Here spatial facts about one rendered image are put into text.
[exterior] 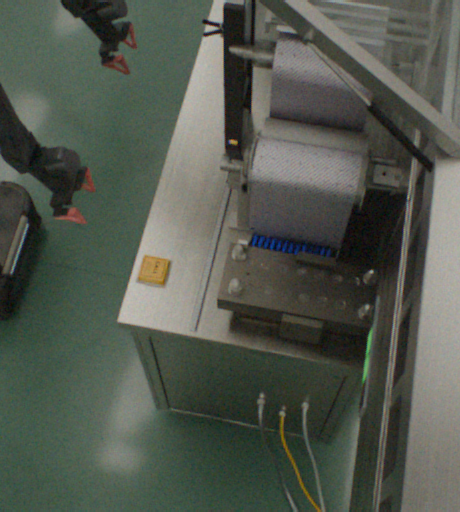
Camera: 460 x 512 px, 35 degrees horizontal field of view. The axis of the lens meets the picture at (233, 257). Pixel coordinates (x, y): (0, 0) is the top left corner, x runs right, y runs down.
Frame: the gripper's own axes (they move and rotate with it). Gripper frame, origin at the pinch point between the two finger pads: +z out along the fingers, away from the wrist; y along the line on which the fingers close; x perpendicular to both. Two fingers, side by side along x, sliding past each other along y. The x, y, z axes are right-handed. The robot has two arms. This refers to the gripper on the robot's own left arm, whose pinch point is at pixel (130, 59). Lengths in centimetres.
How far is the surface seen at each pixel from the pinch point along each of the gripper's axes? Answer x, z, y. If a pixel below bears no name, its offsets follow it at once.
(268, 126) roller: -47, 5, -32
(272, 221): -44, 18, -50
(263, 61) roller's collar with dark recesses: -50, -6, -22
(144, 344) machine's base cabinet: -1, 33, -75
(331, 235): -56, 27, -51
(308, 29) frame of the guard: -85, -48, -64
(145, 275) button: -8, 19, -61
